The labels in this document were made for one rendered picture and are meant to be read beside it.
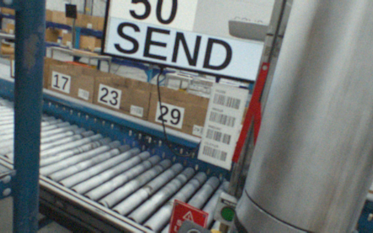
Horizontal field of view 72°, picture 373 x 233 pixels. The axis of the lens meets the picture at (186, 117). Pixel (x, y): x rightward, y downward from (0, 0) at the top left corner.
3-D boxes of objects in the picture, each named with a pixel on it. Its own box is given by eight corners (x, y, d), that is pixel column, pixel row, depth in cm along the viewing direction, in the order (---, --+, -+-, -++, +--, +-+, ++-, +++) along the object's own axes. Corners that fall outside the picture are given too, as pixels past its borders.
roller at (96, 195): (88, 211, 90) (77, 207, 92) (162, 164, 137) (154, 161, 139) (89, 198, 89) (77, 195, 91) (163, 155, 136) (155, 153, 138)
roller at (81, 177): (59, 182, 94) (63, 195, 95) (140, 145, 141) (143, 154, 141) (50, 183, 97) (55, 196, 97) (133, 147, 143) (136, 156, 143)
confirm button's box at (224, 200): (211, 220, 64) (217, 196, 62) (216, 214, 66) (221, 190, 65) (238, 232, 61) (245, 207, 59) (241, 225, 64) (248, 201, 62)
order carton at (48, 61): (9, 78, 186) (9, 54, 182) (45, 77, 212) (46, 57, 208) (47, 90, 172) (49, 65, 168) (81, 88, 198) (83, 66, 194)
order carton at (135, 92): (92, 105, 157) (94, 77, 153) (122, 100, 184) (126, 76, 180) (145, 122, 143) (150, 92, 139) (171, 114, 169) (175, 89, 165)
